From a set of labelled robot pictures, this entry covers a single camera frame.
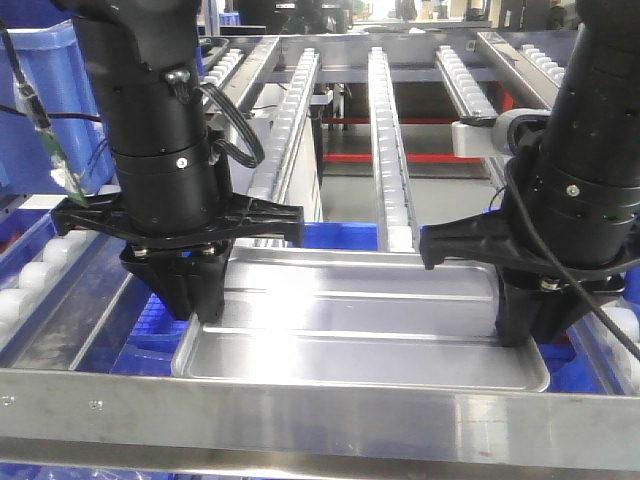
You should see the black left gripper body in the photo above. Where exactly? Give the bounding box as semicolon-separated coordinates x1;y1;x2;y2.
52;193;304;300

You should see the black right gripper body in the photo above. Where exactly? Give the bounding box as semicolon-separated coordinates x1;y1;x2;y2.
418;207;629;321

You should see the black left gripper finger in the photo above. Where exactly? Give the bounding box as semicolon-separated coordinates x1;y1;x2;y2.
150;280;192;320
192;269;225;323

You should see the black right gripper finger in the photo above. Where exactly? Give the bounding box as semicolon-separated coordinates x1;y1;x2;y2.
495;294;561;347

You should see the silver metal tray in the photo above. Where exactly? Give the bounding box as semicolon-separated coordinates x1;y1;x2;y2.
172;247;550;392

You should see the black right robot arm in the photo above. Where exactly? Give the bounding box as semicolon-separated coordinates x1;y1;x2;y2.
420;1;639;347

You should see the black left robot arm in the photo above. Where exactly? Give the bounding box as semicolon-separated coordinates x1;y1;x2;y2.
52;1;304;323

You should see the blue bin lower left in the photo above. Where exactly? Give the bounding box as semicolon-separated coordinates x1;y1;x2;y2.
111;294;189;377

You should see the blue bin lower right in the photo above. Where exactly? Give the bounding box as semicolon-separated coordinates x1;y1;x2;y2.
537;299;614;394

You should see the blue bin lower centre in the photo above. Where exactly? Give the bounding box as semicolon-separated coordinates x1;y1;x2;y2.
287;222;433;253

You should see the blue bin far left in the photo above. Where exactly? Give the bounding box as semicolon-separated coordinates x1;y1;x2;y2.
1;209;57;289

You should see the far right roller track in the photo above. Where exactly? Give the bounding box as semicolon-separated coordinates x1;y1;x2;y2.
518;44;565;90

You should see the large blue plastic bin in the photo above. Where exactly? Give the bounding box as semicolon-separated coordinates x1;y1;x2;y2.
1;21;114;195

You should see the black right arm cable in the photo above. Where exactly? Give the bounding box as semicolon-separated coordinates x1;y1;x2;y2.
492;114;640;361

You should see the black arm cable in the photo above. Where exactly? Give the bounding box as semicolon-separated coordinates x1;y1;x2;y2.
492;114;640;361
164;69;266;169

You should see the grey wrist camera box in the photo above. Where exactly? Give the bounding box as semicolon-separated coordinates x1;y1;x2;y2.
451;108;551;158

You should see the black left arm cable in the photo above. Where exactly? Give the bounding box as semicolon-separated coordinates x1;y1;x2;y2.
164;69;266;169

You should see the stainless steel rack frame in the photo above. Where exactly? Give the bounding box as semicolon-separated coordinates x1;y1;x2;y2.
0;30;640;474

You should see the red floor frame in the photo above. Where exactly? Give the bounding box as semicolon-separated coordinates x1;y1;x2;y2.
319;84;516;166

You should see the green circuit board cable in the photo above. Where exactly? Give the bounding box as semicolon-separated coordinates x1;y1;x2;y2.
0;19;109;209

